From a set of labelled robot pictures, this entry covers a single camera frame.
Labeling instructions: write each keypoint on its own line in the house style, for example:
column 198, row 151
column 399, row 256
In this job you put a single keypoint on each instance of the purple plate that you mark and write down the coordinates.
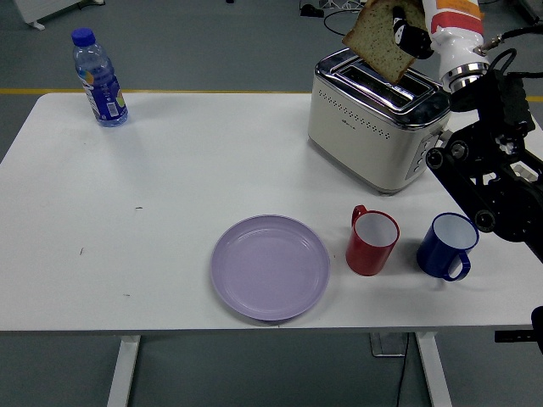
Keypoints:
column 270, row 267

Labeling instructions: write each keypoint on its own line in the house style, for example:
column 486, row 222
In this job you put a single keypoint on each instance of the blue mug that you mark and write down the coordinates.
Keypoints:
column 437, row 258

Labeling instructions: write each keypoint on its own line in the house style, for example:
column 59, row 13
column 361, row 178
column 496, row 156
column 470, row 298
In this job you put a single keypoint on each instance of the white table leg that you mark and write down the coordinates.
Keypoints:
column 123, row 373
column 434, row 373

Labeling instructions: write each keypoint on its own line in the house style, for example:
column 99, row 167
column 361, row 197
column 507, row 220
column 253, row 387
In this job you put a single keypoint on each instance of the grey toaster lever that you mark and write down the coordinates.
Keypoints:
column 443, row 136

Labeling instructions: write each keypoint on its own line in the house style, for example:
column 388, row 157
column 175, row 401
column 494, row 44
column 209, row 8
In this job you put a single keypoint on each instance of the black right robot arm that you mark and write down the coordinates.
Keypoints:
column 488, row 178

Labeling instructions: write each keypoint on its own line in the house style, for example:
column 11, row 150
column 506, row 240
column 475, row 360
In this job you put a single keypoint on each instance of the white paper sheet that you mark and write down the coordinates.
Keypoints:
column 462, row 120

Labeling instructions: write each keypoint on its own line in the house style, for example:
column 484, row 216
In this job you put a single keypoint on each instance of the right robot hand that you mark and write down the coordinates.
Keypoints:
column 456, row 38

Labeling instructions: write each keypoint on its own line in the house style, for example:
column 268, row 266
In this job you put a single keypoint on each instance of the white equipment base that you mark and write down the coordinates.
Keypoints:
column 538, row 17

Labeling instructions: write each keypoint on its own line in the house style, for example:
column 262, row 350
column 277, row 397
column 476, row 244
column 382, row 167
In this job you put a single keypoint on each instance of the clear plastic bracket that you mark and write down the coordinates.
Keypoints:
column 386, row 344

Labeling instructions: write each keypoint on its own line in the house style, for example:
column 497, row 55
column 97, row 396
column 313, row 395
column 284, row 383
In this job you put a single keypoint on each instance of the black table control panel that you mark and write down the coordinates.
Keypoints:
column 515, row 336

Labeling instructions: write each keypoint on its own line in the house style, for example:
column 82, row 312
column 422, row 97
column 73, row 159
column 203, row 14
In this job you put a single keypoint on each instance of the cream and chrome toaster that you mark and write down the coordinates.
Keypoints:
column 365, row 144

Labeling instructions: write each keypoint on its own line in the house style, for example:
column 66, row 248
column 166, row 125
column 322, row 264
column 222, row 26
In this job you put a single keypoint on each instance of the blue-capped plastic water bottle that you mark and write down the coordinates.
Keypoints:
column 104, row 91

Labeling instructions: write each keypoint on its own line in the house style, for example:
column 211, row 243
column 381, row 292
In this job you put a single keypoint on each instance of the brown bread slice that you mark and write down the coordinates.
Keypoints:
column 382, row 38

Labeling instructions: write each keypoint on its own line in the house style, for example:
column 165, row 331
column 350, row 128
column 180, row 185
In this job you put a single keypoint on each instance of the red mug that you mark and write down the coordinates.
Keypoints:
column 367, row 256

